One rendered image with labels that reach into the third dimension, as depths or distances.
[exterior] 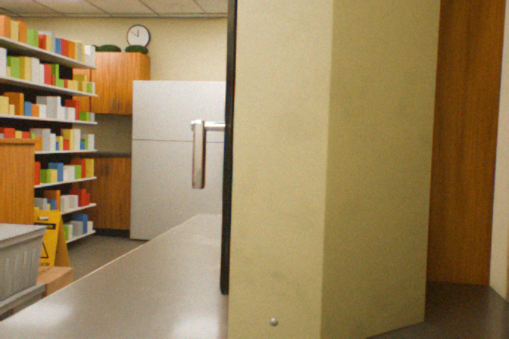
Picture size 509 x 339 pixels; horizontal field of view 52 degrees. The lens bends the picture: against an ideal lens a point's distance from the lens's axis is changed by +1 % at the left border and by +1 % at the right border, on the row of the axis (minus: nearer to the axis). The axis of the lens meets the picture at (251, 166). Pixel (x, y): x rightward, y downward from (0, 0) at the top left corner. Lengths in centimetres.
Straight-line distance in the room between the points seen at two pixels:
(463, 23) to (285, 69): 48
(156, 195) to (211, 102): 121
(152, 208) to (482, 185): 508
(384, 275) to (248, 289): 18
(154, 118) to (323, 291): 527
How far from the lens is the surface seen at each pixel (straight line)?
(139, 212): 593
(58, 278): 356
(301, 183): 60
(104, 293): 86
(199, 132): 66
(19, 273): 307
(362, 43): 64
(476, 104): 100
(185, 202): 574
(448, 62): 100
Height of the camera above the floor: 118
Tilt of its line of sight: 3 degrees down
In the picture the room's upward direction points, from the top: 2 degrees clockwise
